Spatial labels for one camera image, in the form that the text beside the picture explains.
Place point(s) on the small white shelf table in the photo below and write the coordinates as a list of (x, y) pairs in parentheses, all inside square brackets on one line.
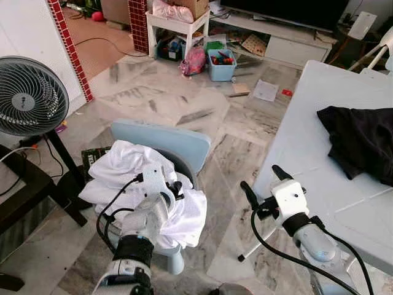
[(184, 26)]

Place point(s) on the white paper sheet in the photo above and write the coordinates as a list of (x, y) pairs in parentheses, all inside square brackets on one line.
[(266, 91)]

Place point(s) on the black television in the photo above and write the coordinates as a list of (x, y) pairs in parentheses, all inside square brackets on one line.
[(282, 9)]

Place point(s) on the black garment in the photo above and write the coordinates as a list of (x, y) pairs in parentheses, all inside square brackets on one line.
[(362, 141)]

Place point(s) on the light blue chair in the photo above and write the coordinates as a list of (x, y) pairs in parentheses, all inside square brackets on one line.
[(178, 144)]

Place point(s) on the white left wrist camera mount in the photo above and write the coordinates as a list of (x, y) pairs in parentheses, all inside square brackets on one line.
[(155, 178)]

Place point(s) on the small brown board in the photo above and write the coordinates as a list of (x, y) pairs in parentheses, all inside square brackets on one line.
[(241, 90)]

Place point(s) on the light blue plastic bin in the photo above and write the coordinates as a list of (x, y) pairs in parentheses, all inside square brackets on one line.
[(222, 72)]

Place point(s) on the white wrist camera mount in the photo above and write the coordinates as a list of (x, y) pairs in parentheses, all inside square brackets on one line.
[(288, 196), (155, 178)]

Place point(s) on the grey robot right leg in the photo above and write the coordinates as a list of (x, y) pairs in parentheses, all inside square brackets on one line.
[(232, 290)]

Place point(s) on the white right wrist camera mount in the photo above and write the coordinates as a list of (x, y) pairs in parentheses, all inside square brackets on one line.
[(288, 196)]

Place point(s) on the white chair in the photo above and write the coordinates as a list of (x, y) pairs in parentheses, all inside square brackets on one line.
[(379, 55)]

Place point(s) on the dark wooden side table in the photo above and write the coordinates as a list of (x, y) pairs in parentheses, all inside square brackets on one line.
[(18, 184)]

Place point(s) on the black standing fan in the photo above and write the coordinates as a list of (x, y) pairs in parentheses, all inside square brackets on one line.
[(31, 98)]

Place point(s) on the white shirt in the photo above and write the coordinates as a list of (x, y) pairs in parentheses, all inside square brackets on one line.
[(116, 163)]

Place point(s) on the green circuit board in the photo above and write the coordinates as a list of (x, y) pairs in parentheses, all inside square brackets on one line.
[(92, 155)]

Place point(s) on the red ball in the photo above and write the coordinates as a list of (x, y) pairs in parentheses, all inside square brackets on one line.
[(97, 16)]

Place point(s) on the white TV stand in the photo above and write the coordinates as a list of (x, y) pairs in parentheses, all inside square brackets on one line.
[(288, 49)]

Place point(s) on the cardboard box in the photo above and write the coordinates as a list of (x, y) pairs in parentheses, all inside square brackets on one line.
[(198, 6)]

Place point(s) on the pink bag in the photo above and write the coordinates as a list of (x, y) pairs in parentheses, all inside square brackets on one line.
[(194, 61)]

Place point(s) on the pink cloth bundle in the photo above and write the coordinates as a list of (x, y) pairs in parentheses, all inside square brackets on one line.
[(172, 11)]

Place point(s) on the white flat panel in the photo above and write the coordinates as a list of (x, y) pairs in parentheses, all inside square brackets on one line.
[(362, 26)]

